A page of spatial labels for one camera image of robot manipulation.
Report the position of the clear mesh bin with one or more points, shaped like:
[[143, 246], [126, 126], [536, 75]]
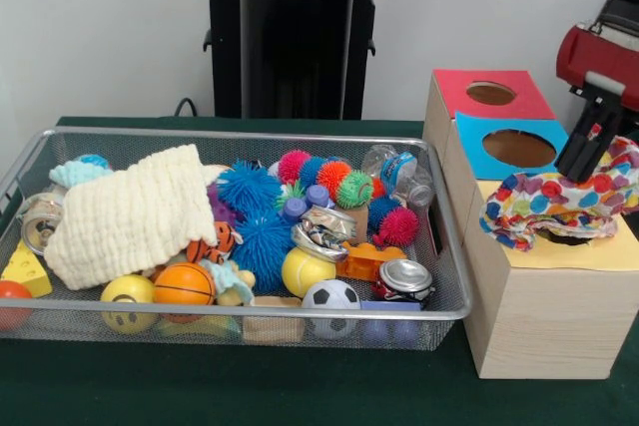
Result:
[[449, 286]]

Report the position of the striped tiger plush toy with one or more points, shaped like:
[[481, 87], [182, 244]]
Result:
[[212, 244]]

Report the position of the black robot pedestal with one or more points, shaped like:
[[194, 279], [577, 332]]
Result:
[[290, 57]]

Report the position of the red ball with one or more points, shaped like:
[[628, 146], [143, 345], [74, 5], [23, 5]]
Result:
[[10, 301]]

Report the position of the blue spiky rubber ball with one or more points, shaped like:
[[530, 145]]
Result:
[[250, 187], [264, 248]]

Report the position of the yellow cheese wedge toy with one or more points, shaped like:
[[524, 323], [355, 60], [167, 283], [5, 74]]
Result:
[[25, 274]]

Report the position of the yellow smiley ball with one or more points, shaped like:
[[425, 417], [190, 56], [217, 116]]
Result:
[[128, 296]]

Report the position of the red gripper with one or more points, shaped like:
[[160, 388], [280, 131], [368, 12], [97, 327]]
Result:
[[599, 62]]

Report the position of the yellow tennis ball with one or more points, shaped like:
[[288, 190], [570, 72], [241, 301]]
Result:
[[306, 271]]

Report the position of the orange toy basketball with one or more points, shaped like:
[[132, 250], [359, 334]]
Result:
[[185, 284]]

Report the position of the black and white soccer ball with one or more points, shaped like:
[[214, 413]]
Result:
[[331, 296]]

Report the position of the mint green cloth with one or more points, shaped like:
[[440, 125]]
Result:
[[75, 175]]

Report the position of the silver drink can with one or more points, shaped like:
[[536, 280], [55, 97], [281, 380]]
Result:
[[35, 221]]

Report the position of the wooden box with three holes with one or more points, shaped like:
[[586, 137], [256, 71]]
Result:
[[519, 326]]

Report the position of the long polka dot cloth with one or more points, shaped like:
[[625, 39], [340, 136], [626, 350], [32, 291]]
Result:
[[559, 202]]

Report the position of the crushed red drink can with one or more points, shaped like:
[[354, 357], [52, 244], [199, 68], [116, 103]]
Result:
[[407, 276]]

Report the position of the cream knitted cloth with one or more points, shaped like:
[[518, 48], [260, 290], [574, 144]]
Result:
[[130, 216]]

